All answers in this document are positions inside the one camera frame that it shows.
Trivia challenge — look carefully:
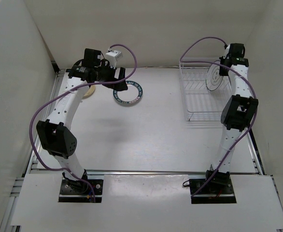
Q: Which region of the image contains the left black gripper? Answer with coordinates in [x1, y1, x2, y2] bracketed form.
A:
[94, 61, 127, 92]

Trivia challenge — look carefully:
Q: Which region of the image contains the green rim text plate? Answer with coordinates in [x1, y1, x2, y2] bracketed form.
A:
[113, 81, 143, 107]

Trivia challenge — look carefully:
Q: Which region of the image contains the cream plate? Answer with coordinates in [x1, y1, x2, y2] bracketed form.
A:
[83, 84, 96, 97]
[83, 86, 96, 99]

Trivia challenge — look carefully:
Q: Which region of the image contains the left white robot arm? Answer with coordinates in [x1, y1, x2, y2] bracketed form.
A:
[36, 48, 128, 193]

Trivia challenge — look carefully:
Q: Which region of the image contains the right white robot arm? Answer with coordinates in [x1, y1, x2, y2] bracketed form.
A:
[204, 43, 258, 193]

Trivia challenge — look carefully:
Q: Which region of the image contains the white front board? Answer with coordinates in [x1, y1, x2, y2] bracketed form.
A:
[12, 174, 283, 232]

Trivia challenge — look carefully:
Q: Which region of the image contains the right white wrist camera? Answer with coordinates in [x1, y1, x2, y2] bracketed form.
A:
[223, 44, 230, 58]

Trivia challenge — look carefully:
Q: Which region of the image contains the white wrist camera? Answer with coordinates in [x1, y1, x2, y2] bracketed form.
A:
[105, 50, 123, 69]
[223, 44, 230, 58]

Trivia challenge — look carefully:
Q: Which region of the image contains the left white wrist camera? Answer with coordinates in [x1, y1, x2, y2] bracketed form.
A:
[105, 50, 123, 69]

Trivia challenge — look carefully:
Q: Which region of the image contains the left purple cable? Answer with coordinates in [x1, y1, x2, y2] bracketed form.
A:
[29, 43, 139, 201]

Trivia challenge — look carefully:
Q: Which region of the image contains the purple cable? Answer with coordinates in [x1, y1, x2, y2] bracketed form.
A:
[179, 36, 257, 200]
[29, 43, 139, 201]

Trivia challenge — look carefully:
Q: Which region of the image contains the white wire dish rack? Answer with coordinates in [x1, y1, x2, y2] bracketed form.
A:
[179, 61, 231, 124]

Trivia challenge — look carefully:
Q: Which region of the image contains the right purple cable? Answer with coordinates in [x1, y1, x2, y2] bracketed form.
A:
[179, 36, 257, 200]

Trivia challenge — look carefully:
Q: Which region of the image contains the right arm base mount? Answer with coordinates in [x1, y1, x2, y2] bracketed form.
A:
[182, 177, 237, 204]

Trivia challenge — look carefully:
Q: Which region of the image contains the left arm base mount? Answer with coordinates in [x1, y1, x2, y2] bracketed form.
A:
[58, 177, 104, 203]

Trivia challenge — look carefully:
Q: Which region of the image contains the aluminium rail bar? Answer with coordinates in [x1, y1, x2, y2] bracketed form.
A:
[30, 168, 257, 175]

